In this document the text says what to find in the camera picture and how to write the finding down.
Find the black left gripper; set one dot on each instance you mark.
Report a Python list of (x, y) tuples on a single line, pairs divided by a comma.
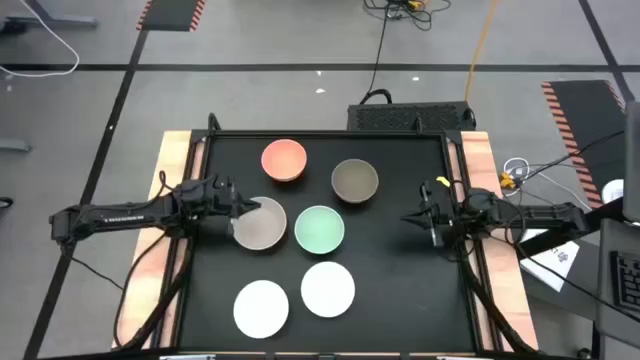
[(205, 202)]

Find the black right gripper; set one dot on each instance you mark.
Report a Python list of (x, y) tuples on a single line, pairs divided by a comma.
[(442, 217)]

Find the beige bowl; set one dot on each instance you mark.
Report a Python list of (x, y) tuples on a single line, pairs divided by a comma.
[(265, 227)]

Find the orange bowl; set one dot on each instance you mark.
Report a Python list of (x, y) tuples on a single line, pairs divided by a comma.
[(283, 159)]

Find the dark brown bowl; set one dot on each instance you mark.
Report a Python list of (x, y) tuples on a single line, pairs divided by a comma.
[(355, 180)]

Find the white plate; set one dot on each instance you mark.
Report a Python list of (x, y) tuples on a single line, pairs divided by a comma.
[(260, 308), (327, 289)]

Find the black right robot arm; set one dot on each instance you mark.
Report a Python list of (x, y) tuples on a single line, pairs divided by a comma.
[(540, 215)]

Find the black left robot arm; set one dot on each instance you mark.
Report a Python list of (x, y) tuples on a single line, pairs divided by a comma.
[(125, 217)]

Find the yellow tape tag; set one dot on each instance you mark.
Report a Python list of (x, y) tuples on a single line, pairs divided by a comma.
[(443, 181)]

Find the mint green bowl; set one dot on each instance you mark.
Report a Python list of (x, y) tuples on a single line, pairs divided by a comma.
[(319, 229)]

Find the black computer case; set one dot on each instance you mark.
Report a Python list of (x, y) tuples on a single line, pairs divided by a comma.
[(410, 117)]

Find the white paper sheet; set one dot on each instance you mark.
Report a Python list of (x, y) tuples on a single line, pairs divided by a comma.
[(555, 262)]

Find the black diagonal bar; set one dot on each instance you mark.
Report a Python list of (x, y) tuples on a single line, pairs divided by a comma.
[(565, 232)]

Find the black hazard striped floor mat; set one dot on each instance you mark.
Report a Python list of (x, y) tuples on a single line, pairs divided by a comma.
[(585, 125), (170, 14)]

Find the white cup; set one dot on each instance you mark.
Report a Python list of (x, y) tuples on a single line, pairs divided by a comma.
[(612, 191)]

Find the black keyboard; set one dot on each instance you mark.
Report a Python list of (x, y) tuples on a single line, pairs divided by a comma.
[(627, 280)]

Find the grey monitor panel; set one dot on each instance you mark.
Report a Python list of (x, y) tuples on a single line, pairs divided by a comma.
[(634, 160)]

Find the grey desk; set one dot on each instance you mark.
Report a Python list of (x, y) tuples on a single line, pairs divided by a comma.
[(615, 330)]

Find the grey table foot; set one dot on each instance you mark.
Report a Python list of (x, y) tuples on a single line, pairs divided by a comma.
[(15, 145), (60, 21)]

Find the black looped frame bracket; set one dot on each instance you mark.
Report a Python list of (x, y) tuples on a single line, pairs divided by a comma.
[(417, 125), (214, 122)]

